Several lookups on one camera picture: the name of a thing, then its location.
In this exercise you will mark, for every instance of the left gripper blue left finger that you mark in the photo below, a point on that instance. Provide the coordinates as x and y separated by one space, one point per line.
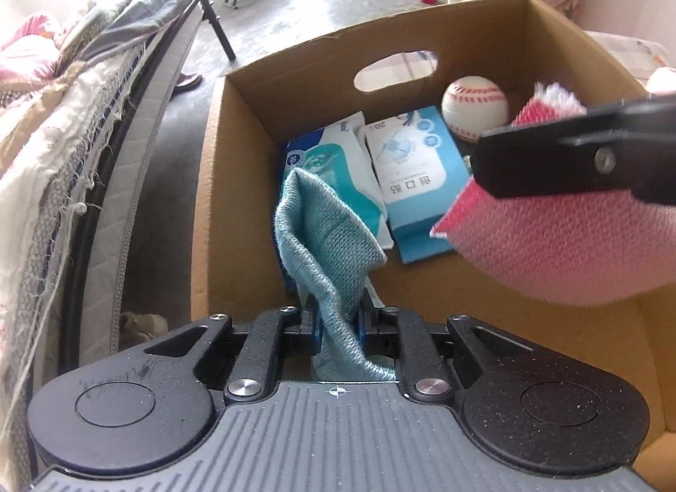
310 330

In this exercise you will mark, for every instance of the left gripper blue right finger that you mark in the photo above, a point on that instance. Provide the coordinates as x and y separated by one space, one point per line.
367 322

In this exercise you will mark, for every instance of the teal knitted cloth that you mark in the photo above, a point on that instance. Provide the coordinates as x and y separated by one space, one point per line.
329 252

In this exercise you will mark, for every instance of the pink knitted cloth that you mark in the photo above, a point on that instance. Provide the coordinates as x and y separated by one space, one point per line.
580 249

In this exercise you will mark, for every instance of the grey blue box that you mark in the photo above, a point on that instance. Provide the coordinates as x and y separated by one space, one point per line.
420 172

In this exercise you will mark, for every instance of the white red baseball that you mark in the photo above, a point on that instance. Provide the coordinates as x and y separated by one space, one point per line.
472 105

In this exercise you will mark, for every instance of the blue white wet wipes pack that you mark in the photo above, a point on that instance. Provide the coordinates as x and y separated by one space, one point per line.
337 154

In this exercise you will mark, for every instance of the pink white plush toy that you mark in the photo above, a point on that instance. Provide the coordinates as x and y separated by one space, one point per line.
662 81

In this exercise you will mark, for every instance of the dark slipper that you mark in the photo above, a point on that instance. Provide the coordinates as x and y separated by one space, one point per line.
187 82

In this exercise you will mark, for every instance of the bed with grey mattress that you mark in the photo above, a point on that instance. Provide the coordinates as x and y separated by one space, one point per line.
74 154

